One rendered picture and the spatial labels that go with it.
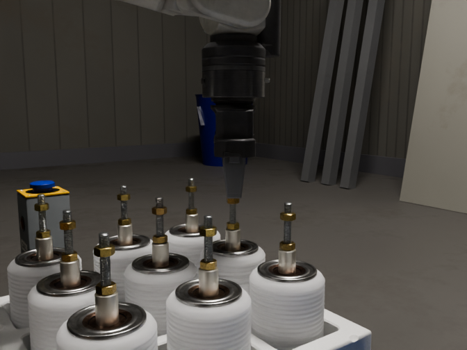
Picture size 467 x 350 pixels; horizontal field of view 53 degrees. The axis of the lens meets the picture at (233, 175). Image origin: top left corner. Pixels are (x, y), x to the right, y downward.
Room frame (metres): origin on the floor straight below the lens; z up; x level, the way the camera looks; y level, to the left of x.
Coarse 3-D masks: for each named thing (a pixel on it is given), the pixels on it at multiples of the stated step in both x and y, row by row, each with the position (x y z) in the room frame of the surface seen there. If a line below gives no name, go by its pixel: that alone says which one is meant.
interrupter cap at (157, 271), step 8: (144, 256) 0.62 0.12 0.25; (176, 256) 0.62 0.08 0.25; (184, 256) 0.62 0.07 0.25; (136, 264) 0.59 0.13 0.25; (144, 264) 0.59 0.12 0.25; (176, 264) 0.59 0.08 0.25; (184, 264) 0.59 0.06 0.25; (144, 272) 0.56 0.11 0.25; (152, 272) 0.56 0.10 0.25; (160, 272) 0.56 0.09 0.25; (168, 272) 0.56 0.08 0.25
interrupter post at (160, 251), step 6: (156, 246) 0.59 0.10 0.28; (162, 246) 0.59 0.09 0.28; (168, 246) 0.60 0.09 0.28; (156, 252) 0.59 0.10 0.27; (162, 252) 0.59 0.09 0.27; (168, 252) 0.60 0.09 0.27; (156, 258) 0.59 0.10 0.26; (162, 258) 0.59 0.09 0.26; (168, 258) 0.60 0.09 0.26; (156, 264) 0.59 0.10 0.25; (162, 264) 0.59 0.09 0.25; (168, 264) 0.60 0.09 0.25
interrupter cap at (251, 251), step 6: (222, 240) 0.70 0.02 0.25; (240, 240) 0.70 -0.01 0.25; (246, 240) 0.69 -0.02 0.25; (216, 246) 0.67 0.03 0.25; (222, 246) 0.68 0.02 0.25; (240, 246) 0.68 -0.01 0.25; (246, 246) 0.67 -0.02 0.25; (252, 246) 0.67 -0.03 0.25; (258, 246) 0.67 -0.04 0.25; (216, 252) 0.64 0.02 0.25; (222, 252) 0.64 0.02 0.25; (228, 252) 0.64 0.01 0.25; (234, 252) 0.64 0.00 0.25; (240, 252) 0.64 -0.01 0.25; (246, 252) 0.64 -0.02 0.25; (252, 252) 0.64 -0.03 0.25
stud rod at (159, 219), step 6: (156, 198) 0.59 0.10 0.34; (162, 198) 0.60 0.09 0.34; (156, 204) 0.59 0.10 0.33; (162, 204) 0.60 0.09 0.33; (156, 216) 0.60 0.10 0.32; (162, 216) 0.60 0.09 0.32; (156, 222) 0.59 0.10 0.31; (162, 222) 0.60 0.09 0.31; (156, 228) 0.60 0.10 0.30; (162, 228) 0.59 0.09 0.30; (156, 234) 0.60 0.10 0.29; (162, 234) 0.59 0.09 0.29
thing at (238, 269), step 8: (216, 256) 0.63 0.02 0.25; (224, 256) 0.63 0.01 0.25; (240, 256) 0.63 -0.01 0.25; (248, 256) 0.63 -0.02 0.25; (256, 256) 0.64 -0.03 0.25; (264, 256) 0.65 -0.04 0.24; (224, 264) 0.62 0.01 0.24; (232, 264) 0.62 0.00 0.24; (240, 264) 0.62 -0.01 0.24; (248, 264) 0.62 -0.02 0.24; (256, 264) 0.63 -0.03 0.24; (224, 272) 0.62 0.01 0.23; (232, 272) 0.62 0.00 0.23; (240, 272) 0.62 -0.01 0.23; (248, 272) 0.62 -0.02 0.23; (232, 280) 0.62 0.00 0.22; (240, 280) 0.62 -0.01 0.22; (248, 280) 0.62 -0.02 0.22; (248, 288) 0.62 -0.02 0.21
